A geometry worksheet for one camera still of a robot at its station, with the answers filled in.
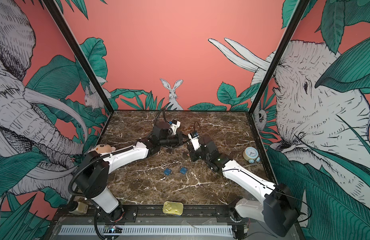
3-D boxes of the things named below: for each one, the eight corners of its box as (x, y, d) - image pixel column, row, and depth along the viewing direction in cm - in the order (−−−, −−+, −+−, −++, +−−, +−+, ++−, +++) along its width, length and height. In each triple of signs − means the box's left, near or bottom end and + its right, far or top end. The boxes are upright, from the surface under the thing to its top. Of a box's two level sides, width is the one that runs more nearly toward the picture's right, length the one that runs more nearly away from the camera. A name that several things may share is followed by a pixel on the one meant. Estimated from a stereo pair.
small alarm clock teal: (245, 164, 95) (247, 160, 91) (241, 150, 101) (243, 146, 97) (258, 164, 95) (261, 160, 91) (253, 150, 101) (256, 146, 97)
